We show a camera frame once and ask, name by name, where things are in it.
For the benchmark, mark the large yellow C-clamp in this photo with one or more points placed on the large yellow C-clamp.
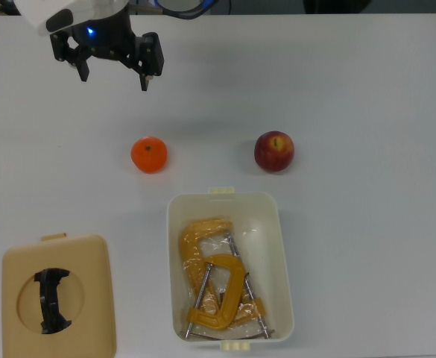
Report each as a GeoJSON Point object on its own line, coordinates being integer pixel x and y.
{"type": "Point", "coordinates": [191, 242]}

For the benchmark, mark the black round device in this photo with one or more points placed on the black round device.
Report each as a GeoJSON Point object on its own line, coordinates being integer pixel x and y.
{"type": "Point", "coordinates": [5, 5]}

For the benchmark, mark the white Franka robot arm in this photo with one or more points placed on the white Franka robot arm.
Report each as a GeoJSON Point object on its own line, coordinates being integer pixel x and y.
{"type": "Point", "coordinates": [35, 11]}

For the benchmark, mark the cream plastic container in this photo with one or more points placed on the cream plastic container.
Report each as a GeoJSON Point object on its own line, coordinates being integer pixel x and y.
{"type": "Point", "coordinates": [270, 261]}

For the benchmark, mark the small yellow C-clamp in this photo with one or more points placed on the small yellow C-clamp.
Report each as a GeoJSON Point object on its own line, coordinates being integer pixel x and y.
{"type": "Point", "coordinates": [232, 283]}

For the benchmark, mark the tan plastic lid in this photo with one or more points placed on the tan plastic lid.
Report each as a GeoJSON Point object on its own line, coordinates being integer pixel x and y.
{"type": "Point", "coordinates": [91, 291]}

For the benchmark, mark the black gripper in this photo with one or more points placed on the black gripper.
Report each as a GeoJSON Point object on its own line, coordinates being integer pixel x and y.
{"type": "Point", "coordinates": [109, 37]}

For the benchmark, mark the orange toy fruit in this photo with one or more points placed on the orange toy fruit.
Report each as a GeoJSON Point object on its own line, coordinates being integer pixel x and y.
{"type": "Point", "coordinates": [148, 154]}

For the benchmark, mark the red toy apple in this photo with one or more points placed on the red toy apple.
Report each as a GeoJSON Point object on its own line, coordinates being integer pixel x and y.
{"type": "Point", "coordinates": [274, 152]}

